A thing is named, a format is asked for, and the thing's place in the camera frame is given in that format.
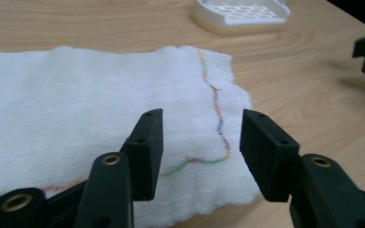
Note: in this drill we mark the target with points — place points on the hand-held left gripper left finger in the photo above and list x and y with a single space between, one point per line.
147 152

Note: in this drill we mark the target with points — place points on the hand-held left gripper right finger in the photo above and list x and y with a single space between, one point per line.
264 152

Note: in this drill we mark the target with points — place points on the white cloth with rainbow stitching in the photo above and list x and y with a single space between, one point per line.
76 110

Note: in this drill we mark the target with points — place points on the white slotted soap dish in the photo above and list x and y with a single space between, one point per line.
240 14

